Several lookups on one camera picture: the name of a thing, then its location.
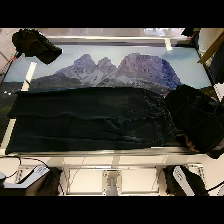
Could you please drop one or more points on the dark jeans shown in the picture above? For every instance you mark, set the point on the dark jeans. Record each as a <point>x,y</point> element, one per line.
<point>83,120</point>

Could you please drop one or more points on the black garment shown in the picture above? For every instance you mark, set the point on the black garment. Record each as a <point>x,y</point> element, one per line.
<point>35,45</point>

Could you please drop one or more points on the silver frame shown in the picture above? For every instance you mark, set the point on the silver frame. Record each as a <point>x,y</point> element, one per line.
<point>111,181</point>

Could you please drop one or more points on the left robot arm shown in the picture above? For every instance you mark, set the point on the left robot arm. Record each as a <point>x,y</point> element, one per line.
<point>33,181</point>

